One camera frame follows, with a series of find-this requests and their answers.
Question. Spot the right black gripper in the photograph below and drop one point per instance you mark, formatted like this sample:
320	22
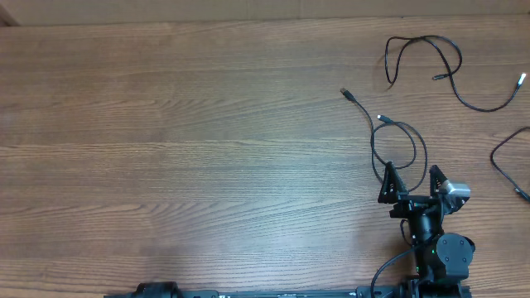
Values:
389	195

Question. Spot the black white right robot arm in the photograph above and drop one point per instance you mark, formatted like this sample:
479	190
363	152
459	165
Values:
442	259

